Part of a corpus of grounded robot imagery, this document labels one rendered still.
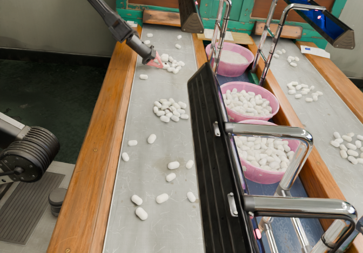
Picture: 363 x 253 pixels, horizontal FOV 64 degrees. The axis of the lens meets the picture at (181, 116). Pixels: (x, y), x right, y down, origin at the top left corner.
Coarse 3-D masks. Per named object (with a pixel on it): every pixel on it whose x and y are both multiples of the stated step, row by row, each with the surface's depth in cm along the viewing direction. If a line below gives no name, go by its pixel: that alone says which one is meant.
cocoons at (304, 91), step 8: (288, 56) 166; (296, 64) 158; (296, 88) 138; (304, 88) 137; (312, 88) 139; (296, 96) 132; (336, 136) 111; (344, 136) 111; (352, 136) 113; (360, 136) 113; (336, 144) 107; (352, 144) 108; (360, 144) 108; (344, 152) 103; (352, 152) 104; (352, 160) 101; (360, 160) 101
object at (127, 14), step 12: (120, 12) 171; (132, 12) 171; (144, 24) 182; (156, 24) 184; (204, 24) 177; (228, 24) 178; (240, 24) 178; (252, 24) 179; (252, 36) 188; (312, 36) 185; (324, 48) 191
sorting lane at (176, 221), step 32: (160, 32) 174; (192, 64) 147; (160, 96) 120; (128, 128) 102; (160, 128) 104; (160, 160) 92; (192, 160) 94; (128, 192) 81; (160, 192) 82; (192, 192) 83; (128, 224) 73; (160, 224) 74; (192, 224) 75
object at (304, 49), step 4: (304, 48) 176; (308, 48) 175; (312, 48) 177; (316, 48) 178; (304, 52) 171; (308, 52) 170; (312, 52) 171; (316, 52) 172; (320, 52) 173; (324, 52) 174; (324, 56) 169; (328, 56) 170
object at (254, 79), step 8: (272, 0) 131; (304, 0) 131; (272, 8) 132; (288, 8) 118; (296, 8) 118; (304, 8) 117; (312, 8) 118; (320, 8) 118; (272, 16) 135; (280, 24) 122; (264, 32) 139; (272, 32) 132; (280, 32) 124; (264, 40) 142; (272, 48) 128; (256, 56) 147; (264, 56) 139; (272, 56) 131; (256, 64) 150; (248, 72) 156; (264, 72) 136; (256, 80) 147; (264, 80) 138
